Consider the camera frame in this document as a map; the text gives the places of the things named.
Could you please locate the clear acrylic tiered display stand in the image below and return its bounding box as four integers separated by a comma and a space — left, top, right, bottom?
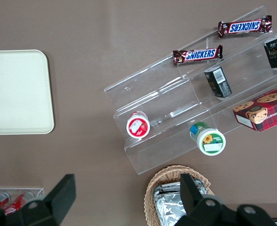
104, 6, 277, 175

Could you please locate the red tartan cookie box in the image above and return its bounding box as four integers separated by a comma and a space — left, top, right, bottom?
232, 82, 277, 133

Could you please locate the green sunflower yogurt cup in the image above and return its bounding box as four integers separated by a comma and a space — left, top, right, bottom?
189, 121, 226, 156

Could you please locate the cream plastic tray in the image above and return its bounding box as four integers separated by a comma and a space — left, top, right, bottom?
0, 49, 55, 136

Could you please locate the Snickers chocolate bar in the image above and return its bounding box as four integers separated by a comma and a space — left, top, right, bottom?
218, 15, 273, 39
172, 44, 224, 66

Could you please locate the red strawberry yogurt cup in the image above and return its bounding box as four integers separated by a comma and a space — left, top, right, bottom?
126, 111, 151, 139

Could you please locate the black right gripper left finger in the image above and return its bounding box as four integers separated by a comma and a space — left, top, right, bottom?
0, 174, 77, 226

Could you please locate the woven wicker basket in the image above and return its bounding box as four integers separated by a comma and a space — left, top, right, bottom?
144, 164, 216, 226

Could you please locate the clear acrylic can holder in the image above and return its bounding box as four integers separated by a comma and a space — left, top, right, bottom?
0, 187, 45, 212

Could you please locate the foil wrapped food packet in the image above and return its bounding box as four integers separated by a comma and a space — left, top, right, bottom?
152, 178, 209, 226

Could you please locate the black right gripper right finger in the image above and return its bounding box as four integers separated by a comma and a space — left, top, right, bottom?
173, 173, 277, 226

